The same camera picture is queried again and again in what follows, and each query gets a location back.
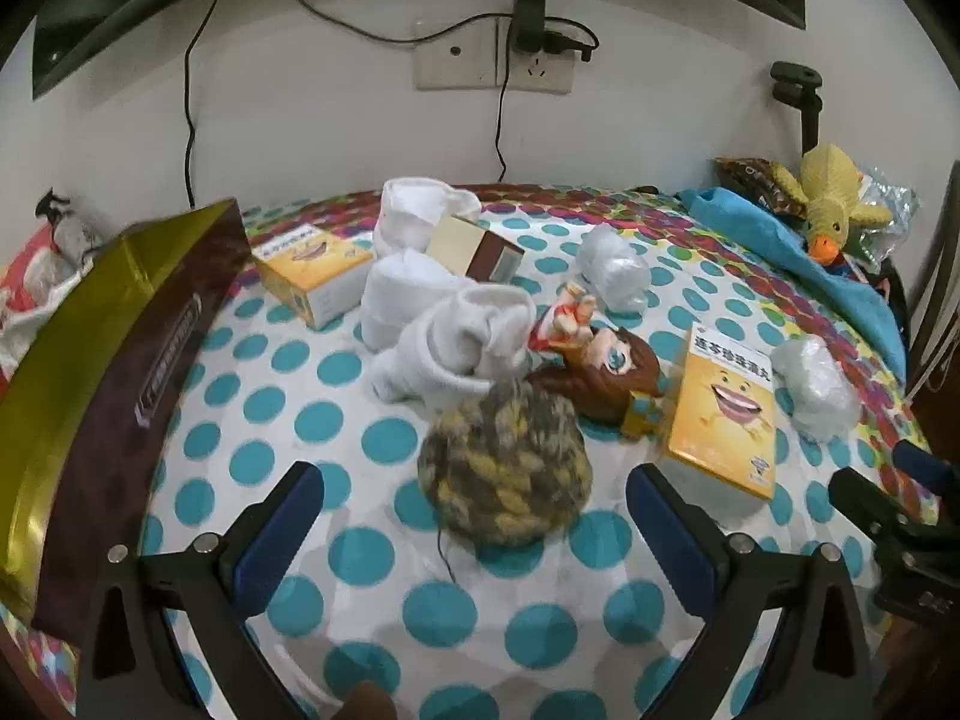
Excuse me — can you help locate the spray bottle with black trigger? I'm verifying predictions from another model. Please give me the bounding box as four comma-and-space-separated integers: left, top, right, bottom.
36, 190, 104, 272

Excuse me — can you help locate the white towel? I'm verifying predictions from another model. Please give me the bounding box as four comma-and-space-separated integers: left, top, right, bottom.
373, 178, 481, 257
370, 285, 539, 411
360, 251, 470, 352

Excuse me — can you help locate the yellow grey yarn ball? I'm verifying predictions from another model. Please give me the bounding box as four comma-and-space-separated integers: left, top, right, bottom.
417, 379, 595, 548

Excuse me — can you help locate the yellow smiling-face box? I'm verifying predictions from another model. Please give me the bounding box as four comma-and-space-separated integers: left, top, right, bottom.
251, 225, 376, 331
664, 322, 781, 503

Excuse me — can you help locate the brown-haired doll toy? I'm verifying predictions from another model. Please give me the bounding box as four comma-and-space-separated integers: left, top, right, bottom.
525, 281, 666, 437

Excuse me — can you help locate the blue cloth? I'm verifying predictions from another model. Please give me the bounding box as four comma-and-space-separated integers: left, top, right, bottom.
679, 186, 906, 385

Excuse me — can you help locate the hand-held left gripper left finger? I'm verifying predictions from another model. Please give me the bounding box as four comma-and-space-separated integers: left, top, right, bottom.
75, 461, 325, 720

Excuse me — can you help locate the thick black cable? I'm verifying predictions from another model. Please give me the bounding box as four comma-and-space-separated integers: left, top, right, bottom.
182, 0, 232, 211

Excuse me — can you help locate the brown and cream box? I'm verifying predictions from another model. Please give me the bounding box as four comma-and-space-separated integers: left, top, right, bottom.
426, 214, 526, 286

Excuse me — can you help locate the brown snack bag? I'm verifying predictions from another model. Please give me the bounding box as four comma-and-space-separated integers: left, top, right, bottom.
715, 156, 812, 224

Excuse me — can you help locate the polka dot tablecloth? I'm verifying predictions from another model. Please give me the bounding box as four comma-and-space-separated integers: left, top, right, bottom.
0, 184, 914, 720

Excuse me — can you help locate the yellow duck plush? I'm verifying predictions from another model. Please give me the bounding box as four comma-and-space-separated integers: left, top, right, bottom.
772, 144, 895, 267

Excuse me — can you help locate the black plug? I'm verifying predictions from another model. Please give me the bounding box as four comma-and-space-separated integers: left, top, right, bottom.
544, 21, 601, 65

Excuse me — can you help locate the black power adapter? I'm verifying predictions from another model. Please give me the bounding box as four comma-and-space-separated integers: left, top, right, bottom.
511, 0, 550, 59

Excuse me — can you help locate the plastic-wrapped white bundle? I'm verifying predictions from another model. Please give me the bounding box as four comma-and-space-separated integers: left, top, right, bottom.
576, 225, 650, 314
771, 337, 861, 443

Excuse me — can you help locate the gold tin box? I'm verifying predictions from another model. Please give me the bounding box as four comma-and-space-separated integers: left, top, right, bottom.
0, 199, 252, 631

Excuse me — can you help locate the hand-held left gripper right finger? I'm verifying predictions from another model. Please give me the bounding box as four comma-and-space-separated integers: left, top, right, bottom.
626, 463, 875, 720

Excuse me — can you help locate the red gift bag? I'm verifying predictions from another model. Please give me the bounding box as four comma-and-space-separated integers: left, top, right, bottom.
0, 229, 68, 331

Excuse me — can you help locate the clear plastic bag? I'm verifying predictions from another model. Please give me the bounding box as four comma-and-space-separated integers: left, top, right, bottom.
855, 163, 921, 272

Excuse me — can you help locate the white power outlet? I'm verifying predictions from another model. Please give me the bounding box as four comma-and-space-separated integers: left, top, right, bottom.
495, 15, 575, 96

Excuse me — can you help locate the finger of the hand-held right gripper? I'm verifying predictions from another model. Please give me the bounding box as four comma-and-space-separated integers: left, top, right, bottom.
829, 467, 960, 548
894, 441, 960, 500

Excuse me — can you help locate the black adapter cable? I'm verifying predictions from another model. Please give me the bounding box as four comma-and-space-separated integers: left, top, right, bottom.
493, 52, 516, 186

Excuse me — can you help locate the white plastic bag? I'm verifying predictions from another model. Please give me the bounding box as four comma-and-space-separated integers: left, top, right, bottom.
0, 259, 95, 383

